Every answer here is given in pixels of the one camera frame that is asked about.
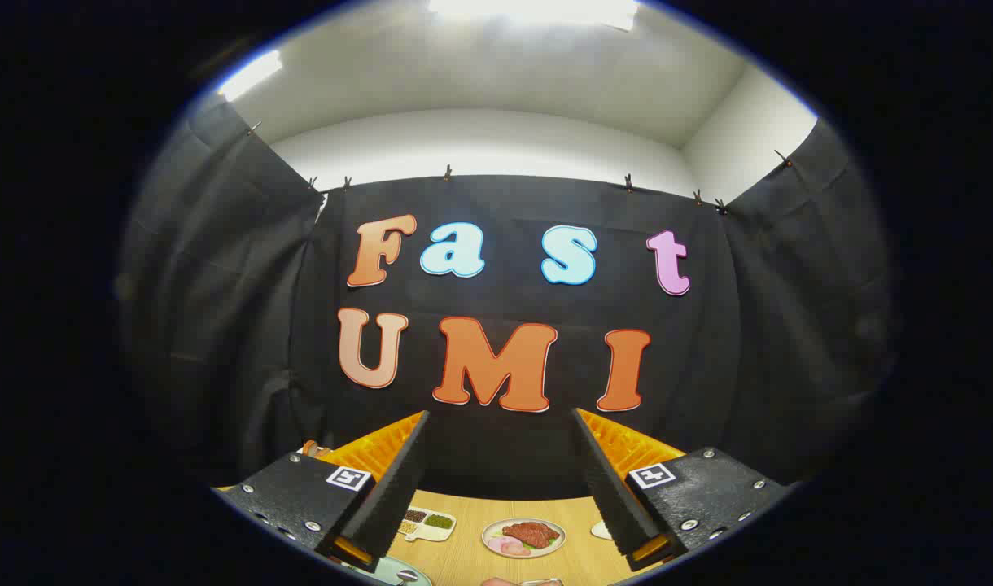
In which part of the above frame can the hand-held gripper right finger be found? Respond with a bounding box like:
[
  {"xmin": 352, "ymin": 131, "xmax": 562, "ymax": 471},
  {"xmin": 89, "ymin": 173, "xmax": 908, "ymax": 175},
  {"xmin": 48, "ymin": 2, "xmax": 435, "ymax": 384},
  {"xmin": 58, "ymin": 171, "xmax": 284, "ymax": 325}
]
[{"xmin": 571, "ymin": 407, "xmax": 793, "ymax": 573}]

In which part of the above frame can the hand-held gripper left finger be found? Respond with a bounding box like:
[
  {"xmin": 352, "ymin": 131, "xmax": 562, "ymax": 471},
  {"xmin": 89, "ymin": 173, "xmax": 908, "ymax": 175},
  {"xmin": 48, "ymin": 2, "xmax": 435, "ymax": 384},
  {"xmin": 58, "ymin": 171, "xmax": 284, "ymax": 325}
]
[{"xmin": 212, "ymin": 411, "xmax": 431, "ymax": 573}]

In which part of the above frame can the white divided dish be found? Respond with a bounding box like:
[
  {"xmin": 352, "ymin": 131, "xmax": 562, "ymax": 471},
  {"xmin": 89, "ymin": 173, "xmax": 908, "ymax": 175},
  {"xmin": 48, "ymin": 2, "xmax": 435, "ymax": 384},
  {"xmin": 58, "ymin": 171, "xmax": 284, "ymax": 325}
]
[{"xmin": 397, "ymin": 506, "xmax": 457, "ymax": 543}]

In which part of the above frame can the light blue plate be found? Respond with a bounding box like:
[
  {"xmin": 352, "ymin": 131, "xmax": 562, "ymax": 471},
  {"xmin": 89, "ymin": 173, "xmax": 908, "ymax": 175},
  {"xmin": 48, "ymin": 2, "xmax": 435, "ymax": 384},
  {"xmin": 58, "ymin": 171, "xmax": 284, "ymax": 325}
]
[{"xmin": 346, "ymin": 555, "xmax": 434, "ymax": 586}]

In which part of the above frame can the brown steak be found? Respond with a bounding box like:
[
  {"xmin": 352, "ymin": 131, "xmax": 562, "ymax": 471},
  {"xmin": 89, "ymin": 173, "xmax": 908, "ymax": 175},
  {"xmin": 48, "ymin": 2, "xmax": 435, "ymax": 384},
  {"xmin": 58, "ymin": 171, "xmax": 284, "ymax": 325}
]
[{"xmin": 502, "ymin": 522, "xmax": 561, "ymax": 549}]

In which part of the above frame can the beige round plate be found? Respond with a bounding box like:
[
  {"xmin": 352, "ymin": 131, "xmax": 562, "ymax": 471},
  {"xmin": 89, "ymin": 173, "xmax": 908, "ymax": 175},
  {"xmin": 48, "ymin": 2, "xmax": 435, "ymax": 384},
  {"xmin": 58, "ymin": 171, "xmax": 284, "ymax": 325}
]
[{"xmin": 481, "ymin": 518, "xmax": 566, "ymax": 559}]

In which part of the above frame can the row of cloth clips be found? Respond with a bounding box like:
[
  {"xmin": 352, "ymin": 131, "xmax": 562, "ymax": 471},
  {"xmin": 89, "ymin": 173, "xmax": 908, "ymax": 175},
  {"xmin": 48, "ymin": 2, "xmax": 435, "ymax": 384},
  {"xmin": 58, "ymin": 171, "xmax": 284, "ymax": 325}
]
[{"xmin": 248, "ymin": 120, "xmax": 793, "ymax": 216}]

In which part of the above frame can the small ceiling light panel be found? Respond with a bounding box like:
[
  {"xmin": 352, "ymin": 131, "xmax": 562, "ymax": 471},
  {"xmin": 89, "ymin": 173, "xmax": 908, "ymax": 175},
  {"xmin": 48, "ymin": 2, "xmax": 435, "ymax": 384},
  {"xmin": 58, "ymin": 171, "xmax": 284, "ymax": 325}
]
[{"xmin": 217, "ymin": 50, "xmax": 284, "ymax": 103}]

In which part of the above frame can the large ceiling light panel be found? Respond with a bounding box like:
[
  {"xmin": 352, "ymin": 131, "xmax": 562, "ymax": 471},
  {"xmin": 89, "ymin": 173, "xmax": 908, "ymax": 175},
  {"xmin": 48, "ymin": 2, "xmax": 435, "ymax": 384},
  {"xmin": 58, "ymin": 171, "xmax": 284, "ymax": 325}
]
[{"xmin": 427, "ymin": 0, "xmax": 640, "ymax": 32}]

